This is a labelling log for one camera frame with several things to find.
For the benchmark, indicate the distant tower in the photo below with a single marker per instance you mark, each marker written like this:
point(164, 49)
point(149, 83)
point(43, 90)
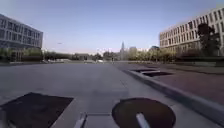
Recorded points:
point(122, 50)

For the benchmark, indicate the dark square ground panel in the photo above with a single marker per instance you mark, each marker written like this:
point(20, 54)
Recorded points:
point(156, 73)
point(33, 110)

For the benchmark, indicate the dark tree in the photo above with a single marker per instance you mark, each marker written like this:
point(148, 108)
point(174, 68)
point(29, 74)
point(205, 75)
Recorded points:
point(208, 38)

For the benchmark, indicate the distant row of trees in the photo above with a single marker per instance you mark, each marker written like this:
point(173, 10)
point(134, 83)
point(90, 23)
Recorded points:
point(80, 55)

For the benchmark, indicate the pale building with window rows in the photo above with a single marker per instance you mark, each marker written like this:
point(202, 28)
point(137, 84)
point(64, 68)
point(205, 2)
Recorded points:
point(183, 36)

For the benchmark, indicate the grey kerb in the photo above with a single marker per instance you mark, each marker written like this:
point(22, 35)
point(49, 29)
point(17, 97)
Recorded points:
point(173, 91)

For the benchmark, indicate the large round dark manhole cover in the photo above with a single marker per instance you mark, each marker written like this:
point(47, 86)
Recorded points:
point(156, 111)

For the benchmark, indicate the glass-fronted multi-storey building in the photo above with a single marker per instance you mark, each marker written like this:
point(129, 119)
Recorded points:
point(18, 35)

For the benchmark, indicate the grey paved plaza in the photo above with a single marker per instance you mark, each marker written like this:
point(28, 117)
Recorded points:
point(83, 80)

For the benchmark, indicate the reddish paved road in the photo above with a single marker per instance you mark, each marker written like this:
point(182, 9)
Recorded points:
point(196, 83)

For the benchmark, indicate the robot's own part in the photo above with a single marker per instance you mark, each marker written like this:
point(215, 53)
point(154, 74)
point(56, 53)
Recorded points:
point(80, 121)
point(142, 121)

